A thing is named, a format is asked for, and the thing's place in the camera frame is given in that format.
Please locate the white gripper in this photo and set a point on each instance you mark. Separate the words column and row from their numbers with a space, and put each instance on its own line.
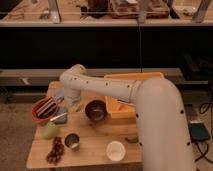
column 71, row 96

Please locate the silver fork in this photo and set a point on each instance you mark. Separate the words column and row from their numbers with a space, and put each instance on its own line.
column 58, row 116

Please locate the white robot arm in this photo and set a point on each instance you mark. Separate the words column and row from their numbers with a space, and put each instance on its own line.
column 161, row 120

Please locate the dark striped item in bowl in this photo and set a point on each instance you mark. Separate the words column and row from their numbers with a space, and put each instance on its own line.
column 44, row 109

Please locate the purple bowl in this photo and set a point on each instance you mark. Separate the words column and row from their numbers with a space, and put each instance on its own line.
column 96, row 110

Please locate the orange bowl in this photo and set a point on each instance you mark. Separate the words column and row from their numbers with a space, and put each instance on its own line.
column 42, row 121

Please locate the grey cloth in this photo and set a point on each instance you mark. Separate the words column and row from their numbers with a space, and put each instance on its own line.
column 58, row 95

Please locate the wooden table board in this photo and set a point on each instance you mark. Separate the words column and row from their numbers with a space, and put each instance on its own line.
column 94, row 138

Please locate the green plastic cup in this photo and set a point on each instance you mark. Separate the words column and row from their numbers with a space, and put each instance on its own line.
column 49, row 130

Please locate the small metal cup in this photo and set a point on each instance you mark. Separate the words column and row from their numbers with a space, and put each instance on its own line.
column 72, row 141

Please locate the yellow plastic bin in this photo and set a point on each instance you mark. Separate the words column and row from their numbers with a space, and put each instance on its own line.
column 119, row 110

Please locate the bunch of dark grapes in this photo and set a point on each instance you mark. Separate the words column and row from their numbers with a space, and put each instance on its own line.
column 54, row 156

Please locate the green pepper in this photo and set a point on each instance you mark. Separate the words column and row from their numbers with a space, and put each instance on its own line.
column 132, row 140

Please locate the black power adapter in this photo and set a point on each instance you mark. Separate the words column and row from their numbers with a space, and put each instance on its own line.
column 198, row 132

